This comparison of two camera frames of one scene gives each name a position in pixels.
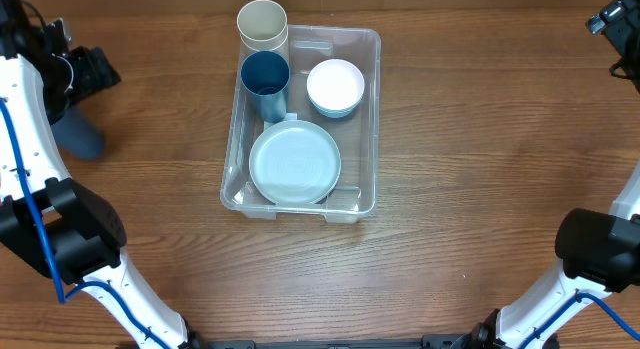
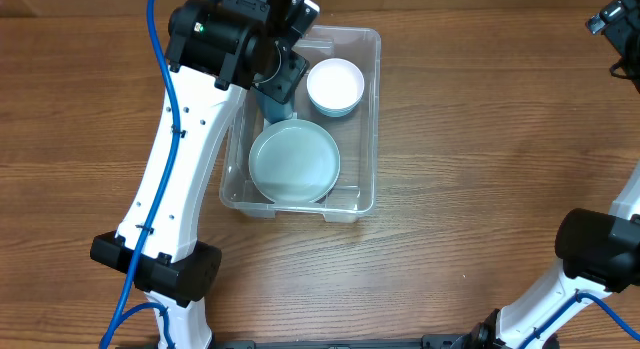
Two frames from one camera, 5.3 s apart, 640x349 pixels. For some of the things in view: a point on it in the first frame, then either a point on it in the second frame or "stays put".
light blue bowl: [335, 113] stays put
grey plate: [295, 162] stays put
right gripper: [628, 15] stays put
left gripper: [91, 75] to [282, 80]
